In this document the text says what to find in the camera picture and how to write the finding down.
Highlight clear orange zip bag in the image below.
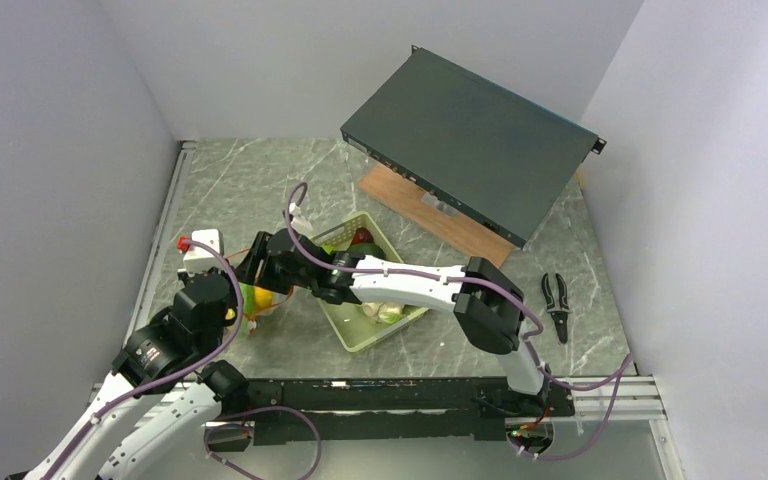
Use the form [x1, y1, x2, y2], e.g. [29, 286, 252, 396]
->
[225, 249, 294, 335]

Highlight dark red fruit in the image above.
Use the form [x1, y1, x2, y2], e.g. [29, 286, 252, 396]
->
[350, 227, 374, 246]

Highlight dark green avocado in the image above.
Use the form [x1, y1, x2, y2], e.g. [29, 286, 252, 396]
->
[347, 242, 387, 260]

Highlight light green pepper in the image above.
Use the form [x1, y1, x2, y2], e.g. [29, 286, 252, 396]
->
[239, 283, 257, 318]

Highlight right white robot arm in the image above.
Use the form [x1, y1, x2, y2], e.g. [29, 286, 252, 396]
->
[234, 229, 550, 415]

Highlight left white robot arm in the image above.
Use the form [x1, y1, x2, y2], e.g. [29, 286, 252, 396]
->
[15, 271, 249, 479]

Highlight green plastic basket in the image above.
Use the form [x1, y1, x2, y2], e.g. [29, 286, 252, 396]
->
[312, 211, 428, 353]

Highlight white cauliflower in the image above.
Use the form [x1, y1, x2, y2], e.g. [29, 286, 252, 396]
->
[360, 302, 405, 325]

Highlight brown wooden board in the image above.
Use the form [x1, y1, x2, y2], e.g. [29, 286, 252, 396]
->
[359, 164, 515, 267]

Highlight black pliers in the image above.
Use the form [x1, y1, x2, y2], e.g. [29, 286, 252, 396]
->
[540, 273, 571, 345]

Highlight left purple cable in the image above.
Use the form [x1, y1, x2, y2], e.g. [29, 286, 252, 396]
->
[39, 238, 246, 480]

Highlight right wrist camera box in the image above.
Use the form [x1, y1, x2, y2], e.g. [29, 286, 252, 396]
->
[290, 214, 314, 237]

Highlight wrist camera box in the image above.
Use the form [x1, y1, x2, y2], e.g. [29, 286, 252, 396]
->
[290, 214, 314, 237]
[176, 229, 224, 274]

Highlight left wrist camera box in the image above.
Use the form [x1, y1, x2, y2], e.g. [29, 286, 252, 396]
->
[176, 229, 224, 274]

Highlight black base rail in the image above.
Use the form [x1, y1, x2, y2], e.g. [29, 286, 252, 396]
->
[178, 374, 624, 454]

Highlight black network switch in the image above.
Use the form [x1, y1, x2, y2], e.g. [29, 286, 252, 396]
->
[340, 47, 606, 248]

